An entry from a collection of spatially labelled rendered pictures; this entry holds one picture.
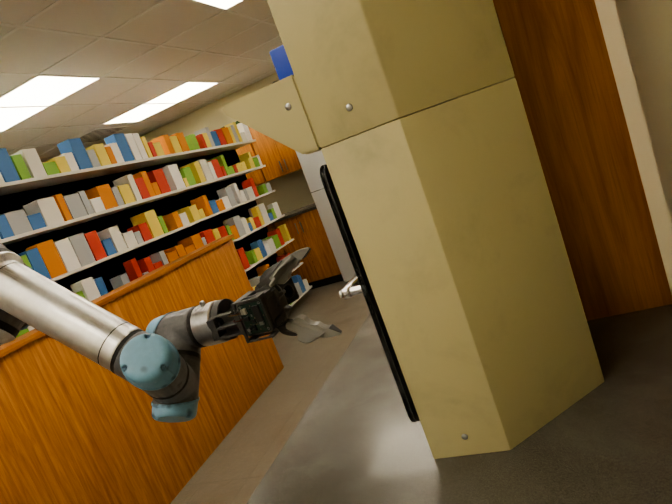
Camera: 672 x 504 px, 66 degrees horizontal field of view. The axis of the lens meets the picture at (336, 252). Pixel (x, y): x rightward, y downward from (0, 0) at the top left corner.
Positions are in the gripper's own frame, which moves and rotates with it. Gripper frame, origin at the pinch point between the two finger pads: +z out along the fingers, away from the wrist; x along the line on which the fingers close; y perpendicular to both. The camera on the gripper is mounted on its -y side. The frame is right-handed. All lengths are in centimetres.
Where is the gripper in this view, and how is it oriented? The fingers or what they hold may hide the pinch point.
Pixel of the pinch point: (328, 289)
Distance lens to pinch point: 85.3
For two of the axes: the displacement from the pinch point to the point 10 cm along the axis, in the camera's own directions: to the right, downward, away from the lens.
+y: -3.1, 2.7, -9.1
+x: -3.4, -9.3, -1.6
